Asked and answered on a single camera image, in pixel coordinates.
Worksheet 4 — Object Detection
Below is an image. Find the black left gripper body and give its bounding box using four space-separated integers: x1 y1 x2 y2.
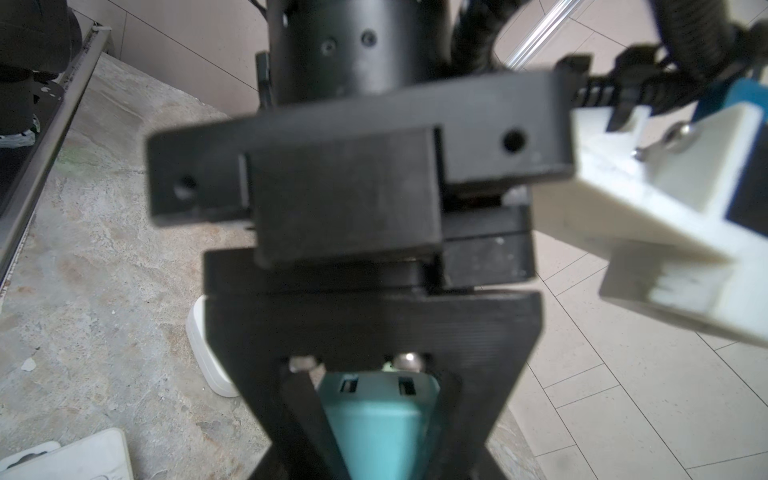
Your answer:
146 1 575 479

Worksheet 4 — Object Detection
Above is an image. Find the light teal plug adapter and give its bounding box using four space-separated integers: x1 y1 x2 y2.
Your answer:
317 371 439 479

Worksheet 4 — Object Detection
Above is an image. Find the white square power socket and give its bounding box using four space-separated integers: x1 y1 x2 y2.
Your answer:
185 296 239 398

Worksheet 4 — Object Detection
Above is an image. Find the white multicolour power strip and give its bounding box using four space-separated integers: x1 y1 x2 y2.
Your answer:
1 428 134 479

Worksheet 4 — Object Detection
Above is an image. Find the metal corner wall profile right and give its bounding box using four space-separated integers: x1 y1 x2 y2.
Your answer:
504 0 585 70

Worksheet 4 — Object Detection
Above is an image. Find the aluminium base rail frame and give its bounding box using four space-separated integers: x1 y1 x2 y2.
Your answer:
1 23 112 281

